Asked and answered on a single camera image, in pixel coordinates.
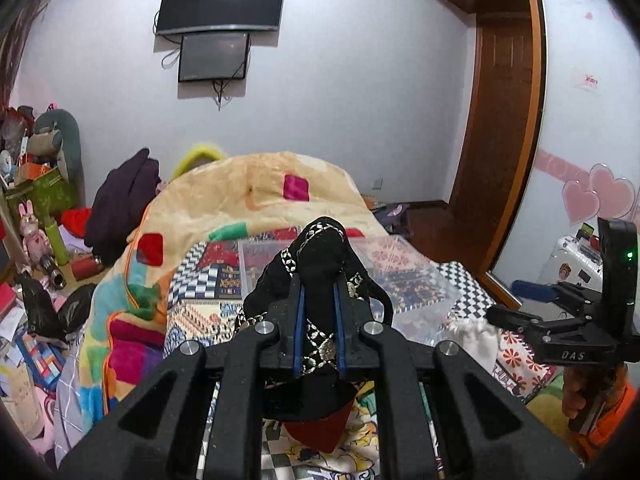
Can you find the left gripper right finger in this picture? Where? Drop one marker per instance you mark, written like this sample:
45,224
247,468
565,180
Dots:
441,415

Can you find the right hand orange sleeve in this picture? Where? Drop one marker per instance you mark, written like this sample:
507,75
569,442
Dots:
590,392

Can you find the black pouch with gold chain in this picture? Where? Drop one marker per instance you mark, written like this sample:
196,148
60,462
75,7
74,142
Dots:
320,280

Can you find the small wall monitor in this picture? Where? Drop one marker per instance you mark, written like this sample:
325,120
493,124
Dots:
213,56

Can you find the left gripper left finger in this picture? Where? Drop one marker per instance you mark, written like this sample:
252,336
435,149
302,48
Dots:
165,404

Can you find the clear plastic storage box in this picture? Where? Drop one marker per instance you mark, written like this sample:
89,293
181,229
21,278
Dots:
421,296

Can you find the dark purple garment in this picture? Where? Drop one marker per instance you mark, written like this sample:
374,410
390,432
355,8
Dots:
119,205

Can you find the brown wooden door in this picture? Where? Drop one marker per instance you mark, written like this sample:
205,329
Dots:
500,133

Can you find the grey dinosaur plush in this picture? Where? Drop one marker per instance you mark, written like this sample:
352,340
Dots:
55,136

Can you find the large wall television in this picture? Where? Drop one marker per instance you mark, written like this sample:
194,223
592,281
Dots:
179,17

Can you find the patterned patchwork tablecloth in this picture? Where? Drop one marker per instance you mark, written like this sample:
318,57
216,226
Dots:
301,343

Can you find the green box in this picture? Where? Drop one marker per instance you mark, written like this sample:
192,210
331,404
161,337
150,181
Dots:
50,194

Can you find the white drawstring pouch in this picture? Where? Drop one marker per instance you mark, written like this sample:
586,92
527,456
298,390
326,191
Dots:
477,338

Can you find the beige colourful fleece blanket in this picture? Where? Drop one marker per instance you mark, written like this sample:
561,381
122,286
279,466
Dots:
226,200

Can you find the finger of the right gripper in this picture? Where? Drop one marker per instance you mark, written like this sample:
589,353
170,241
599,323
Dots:
565,295
566,332

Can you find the red cylinder can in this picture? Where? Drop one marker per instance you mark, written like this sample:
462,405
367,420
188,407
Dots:
87,267

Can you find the red velvet pouch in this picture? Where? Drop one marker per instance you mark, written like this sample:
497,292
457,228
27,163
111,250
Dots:
322,435

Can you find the pink bunny toy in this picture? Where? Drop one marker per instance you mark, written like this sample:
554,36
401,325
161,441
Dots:
35,242

